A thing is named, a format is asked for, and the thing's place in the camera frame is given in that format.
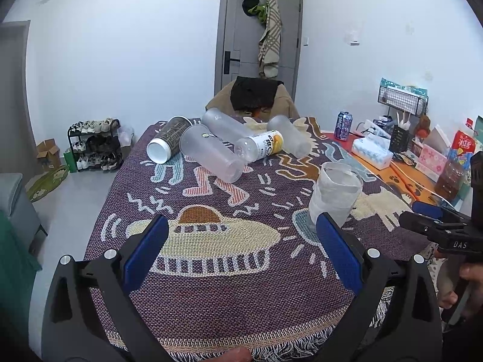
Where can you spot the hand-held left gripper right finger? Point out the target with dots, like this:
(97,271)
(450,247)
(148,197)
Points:
(339,252)

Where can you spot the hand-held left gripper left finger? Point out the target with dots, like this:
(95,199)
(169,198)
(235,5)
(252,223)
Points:
(147,252)

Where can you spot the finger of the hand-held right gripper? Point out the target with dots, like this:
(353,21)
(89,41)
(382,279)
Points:
(419,223)
(426,208)

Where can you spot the large frosted plastic cup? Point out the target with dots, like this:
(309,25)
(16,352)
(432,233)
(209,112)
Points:
(215,154)

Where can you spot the wide frosted plastic cup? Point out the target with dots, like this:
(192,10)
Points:
(336,196)

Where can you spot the dark paper cup white lid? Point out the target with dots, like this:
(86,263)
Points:
(173,134)

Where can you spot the person's right hand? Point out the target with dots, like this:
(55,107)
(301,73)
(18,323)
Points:
(473,282)

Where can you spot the person's left hand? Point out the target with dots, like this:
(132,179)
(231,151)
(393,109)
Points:
(234,355)

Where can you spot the brown plastic jar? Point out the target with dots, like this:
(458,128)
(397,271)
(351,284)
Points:
(449,181)

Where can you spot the orange paw print mat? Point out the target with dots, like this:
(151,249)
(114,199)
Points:
(400,181)

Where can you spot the pink flowered box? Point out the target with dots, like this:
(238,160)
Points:
(432,162)

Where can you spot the black mesh holder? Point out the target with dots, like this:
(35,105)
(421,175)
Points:
(400,139)

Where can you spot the red packet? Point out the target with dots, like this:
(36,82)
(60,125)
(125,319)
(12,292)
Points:
(463,142)

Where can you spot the blue white tissue box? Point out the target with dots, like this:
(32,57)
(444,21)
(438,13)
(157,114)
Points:
(371,152)

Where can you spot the brown plush toy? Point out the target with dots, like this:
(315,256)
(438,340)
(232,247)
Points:
(424,125)

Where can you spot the white plastic cutlery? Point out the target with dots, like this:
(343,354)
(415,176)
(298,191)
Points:
(403,120)

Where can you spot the printed woven blanket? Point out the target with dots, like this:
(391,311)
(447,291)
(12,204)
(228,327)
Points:
(241,271)

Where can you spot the black shoe rack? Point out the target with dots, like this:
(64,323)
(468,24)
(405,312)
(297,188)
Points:
(117,147)

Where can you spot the purple drink can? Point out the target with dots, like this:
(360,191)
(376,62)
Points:
(342,127)

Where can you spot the clear plastic bag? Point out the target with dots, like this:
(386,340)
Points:
(126,135)

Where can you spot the green bag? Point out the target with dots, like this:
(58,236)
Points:
(70,160)

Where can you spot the rows of shoes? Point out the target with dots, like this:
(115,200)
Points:
(94,143)

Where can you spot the green floor rug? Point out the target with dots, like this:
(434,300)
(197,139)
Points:
(47,183)

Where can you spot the teal patterned packet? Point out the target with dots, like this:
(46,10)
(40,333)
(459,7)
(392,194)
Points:
(400,86)

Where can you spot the plastic bottle yellow white label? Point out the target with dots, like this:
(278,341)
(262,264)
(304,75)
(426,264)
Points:
(264,144)

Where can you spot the green fabric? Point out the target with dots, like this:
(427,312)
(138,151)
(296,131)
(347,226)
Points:
(15,271)

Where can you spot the cardboard box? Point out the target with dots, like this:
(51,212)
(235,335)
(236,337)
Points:
(48,154)

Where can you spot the grey sofa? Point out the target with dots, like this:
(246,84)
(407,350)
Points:
(15,203)

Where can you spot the chair with tan jacket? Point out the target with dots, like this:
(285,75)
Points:
(217,100)

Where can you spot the black cloth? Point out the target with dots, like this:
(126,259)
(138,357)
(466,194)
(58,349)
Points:
(256,92)

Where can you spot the plaid scarf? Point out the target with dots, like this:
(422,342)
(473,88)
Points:
(271,37)

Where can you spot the grey door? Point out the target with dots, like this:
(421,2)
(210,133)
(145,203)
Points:
(236,26)

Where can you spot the green cloth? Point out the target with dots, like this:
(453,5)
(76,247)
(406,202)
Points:
(261,14)

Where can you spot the black hat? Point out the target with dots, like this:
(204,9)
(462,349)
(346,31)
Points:
(249,3)

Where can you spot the white wall socket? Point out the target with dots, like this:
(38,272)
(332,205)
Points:
(354,37)

